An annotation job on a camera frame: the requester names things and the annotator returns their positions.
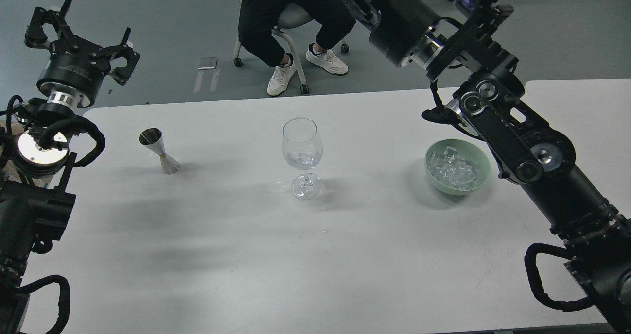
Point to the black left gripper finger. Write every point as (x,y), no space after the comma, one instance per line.
(35,36)
(117,61)

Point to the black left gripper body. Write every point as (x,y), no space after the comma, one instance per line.
(74,70)

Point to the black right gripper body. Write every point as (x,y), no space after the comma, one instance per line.
(401,27)

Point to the steel double jigger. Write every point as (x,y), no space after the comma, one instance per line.
(152,138)

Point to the clear ice cubes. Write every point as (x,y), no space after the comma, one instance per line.
(454,170)

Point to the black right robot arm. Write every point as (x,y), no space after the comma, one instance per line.
(475,90)

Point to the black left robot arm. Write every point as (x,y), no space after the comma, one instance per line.
(45,140)

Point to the clear wine glass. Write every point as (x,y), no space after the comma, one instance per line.
(302,148)

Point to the green bowl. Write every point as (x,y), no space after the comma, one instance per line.
(471,151)

